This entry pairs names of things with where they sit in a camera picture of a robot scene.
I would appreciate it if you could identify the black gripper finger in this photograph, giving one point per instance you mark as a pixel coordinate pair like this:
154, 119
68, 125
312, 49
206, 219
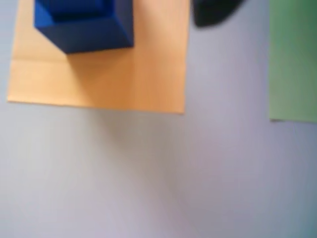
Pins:
213, 12

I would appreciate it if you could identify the medium blue cube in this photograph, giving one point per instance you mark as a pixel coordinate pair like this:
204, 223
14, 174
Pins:
94, 37

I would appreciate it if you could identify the green paper square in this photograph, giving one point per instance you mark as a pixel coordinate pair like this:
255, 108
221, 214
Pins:
294, 62

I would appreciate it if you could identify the orange paper square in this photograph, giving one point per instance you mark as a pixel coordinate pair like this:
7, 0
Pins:
123, 81

